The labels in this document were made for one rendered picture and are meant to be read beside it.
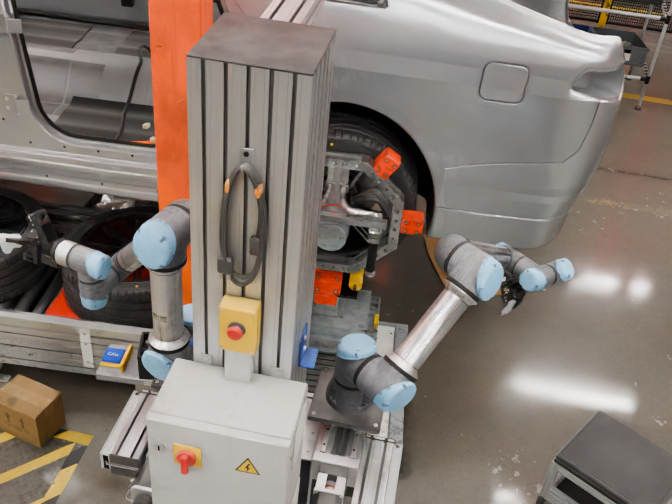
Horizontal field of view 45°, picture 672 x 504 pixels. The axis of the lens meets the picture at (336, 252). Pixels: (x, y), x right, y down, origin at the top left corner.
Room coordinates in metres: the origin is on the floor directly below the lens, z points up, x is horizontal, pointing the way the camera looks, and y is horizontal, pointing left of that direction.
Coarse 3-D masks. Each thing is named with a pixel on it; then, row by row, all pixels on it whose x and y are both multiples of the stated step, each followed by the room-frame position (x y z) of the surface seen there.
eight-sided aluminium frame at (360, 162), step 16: (336, 160) 2.71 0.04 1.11; (352, 160) 2.71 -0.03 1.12; (368, 160) 2.72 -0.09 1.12; (368, 176) 2.70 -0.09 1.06; (384, 192) 2.70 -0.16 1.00; (400, 192) 2.74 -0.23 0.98; (400, 208) 2.69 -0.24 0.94; (400, 224) 2.70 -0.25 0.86; (384, 240) 2.74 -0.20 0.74; (320, 256) 2.75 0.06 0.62; (336, 256) 2.76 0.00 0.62; (352, 272) 2.70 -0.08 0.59
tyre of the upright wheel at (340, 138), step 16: (336, 112) 2.99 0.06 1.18; (352, 112) 3.00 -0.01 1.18; (336, 128) 2.85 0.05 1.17; (352, 128) 2.86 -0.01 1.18; (368, 128) 2.90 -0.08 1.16; (384, 128) 2.97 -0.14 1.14; (336, 144) 2.79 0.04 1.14; (352, 144) 2.79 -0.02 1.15; (368, 144) 2.79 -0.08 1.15; (384, 144) 2.83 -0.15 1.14; (400, 144) 2.94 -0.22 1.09; (400, 176) 2.78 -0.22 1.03; (416, 176) 2.94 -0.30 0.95; (416, 192) 2.84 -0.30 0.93; (400, 240) 2.78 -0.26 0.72; (352, 256) 2.79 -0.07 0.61; (384, 256) 2.78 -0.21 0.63
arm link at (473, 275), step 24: (456, 264) 1.86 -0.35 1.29; (480, 264) 1.84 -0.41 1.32; (456, 288) 1.80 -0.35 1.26; (480, 288) 1.79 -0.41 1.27; (432, 312) 1.77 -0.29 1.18; (456, 312) 1.77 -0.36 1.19; (408, 336) 1.74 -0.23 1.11; (432, 336) 1.72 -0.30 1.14; (384, 360) 1.69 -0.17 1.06; (408, 360) 1.68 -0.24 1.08; (360, 384) 1.66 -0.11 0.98; (384, 384) 1.62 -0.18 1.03; (408, 384) 1.62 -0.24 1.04; (384, 408) 1.59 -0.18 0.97
